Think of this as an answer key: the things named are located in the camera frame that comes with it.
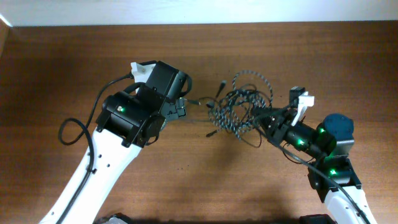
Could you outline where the thin black cable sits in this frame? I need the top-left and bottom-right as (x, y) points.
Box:
(185, 79), (265, 149)

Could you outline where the black white braided cable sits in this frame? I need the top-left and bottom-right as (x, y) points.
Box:
(207, 70), (274, 142)

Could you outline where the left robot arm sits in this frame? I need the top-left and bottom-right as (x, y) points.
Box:
(41, 61), (192, 223)

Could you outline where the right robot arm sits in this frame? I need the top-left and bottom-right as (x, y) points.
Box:
(252, 108), (376, 223)

